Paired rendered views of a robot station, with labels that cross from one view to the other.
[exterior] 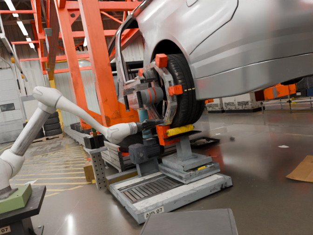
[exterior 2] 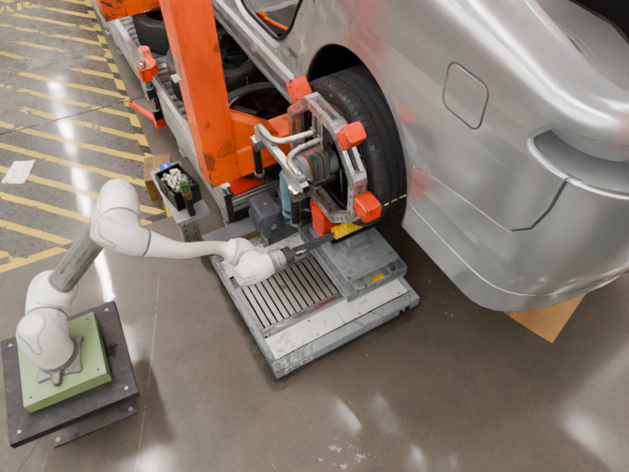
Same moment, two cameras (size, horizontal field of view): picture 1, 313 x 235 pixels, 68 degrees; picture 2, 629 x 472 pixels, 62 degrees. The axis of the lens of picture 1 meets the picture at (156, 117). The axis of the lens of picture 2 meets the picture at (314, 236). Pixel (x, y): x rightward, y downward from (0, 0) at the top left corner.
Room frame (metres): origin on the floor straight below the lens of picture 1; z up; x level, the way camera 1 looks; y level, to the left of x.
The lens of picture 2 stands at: (0.39, 0.13, 2.35)
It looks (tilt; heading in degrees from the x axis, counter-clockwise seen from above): 50 degrees down; 356
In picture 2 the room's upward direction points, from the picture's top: 1 degrees counter-clockwise
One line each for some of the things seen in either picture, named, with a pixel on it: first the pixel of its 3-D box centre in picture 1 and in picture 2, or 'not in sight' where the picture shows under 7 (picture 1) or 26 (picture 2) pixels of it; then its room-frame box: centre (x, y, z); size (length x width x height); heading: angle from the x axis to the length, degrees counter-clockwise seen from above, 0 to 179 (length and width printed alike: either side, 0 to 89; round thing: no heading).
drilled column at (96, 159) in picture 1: (98, 168); (185, 217); (2.41, 0.70, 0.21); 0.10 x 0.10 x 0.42; 25
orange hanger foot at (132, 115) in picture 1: (141, 113); (277, 125); (2.55, 0.15, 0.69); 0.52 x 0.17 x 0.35; 115
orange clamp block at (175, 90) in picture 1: (174, 90); (366, 207); (1.79, -0.18, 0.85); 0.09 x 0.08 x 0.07; 25
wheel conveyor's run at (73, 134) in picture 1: (79, 130); not in sight; (8.88, 2.96, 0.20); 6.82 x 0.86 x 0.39; 25
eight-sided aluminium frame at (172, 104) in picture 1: (156, 94); (324, 161); (2.08, -0.04, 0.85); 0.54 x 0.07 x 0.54; 25
